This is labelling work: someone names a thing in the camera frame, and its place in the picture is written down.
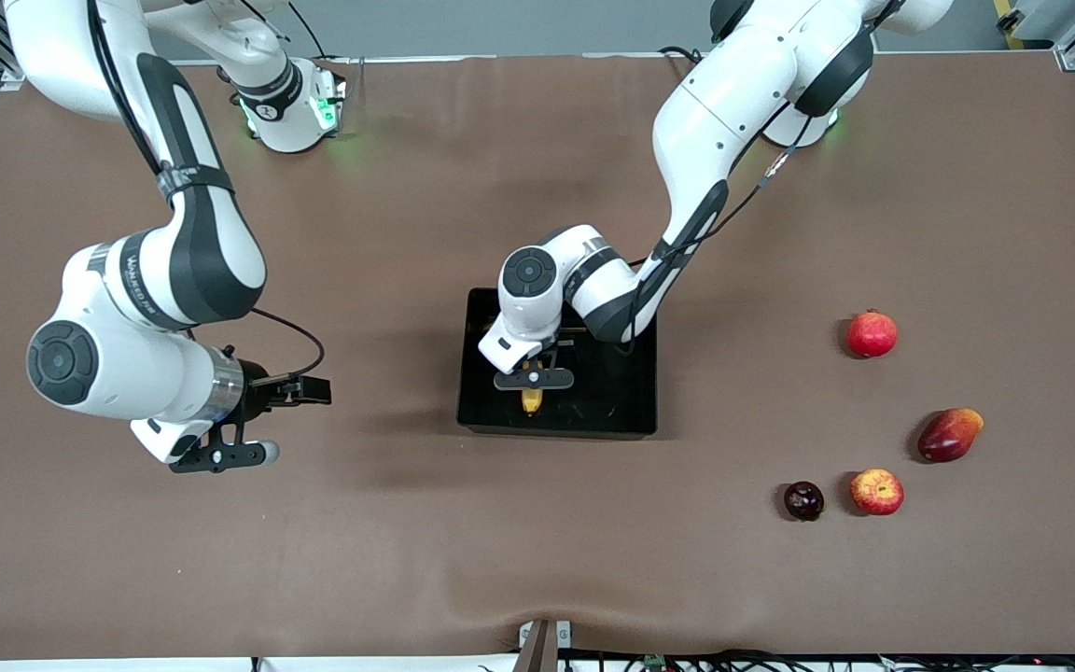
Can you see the yellow black floor tape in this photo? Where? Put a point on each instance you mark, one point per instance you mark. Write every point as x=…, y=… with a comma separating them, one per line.
x=1006, y=23

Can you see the brown table mat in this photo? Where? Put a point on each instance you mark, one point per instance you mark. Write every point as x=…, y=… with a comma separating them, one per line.
x=500, y=560

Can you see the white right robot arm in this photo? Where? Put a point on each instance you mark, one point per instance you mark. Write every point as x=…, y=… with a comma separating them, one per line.
x=127, y=373

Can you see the red yellow apple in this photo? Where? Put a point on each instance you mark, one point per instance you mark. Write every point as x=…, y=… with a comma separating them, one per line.
x=876, y=492

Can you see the dark purple plum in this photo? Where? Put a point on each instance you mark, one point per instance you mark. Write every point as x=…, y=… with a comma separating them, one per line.
x=803, y=501

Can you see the small green circuit board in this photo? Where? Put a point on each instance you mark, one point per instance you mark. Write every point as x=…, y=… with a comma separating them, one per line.
x=654, y=663

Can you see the red pomegranate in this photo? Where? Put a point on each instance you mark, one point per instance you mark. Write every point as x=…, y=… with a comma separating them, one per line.
x=872, y=334

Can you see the grey metal bracket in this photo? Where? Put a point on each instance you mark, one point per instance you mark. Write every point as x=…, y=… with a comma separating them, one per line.
x=564, y=633

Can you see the yellow banana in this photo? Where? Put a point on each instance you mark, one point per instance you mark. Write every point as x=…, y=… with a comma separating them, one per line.
x=532, y=403

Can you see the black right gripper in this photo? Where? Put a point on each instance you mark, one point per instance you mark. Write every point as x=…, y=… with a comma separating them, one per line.
x=259, y=395

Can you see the brown camera post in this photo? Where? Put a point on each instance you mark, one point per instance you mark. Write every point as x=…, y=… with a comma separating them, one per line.
x=537, y=653

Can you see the black rectangular plastic box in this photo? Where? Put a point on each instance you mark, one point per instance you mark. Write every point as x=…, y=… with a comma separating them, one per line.
x=612, y=401

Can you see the red yellow mango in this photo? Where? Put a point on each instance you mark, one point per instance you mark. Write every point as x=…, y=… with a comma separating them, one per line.
x=948, y=437

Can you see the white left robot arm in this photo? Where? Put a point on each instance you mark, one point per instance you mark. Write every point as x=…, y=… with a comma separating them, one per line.
x=733, y=103

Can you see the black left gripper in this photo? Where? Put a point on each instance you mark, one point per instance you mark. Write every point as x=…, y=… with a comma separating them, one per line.
x=565, y=350

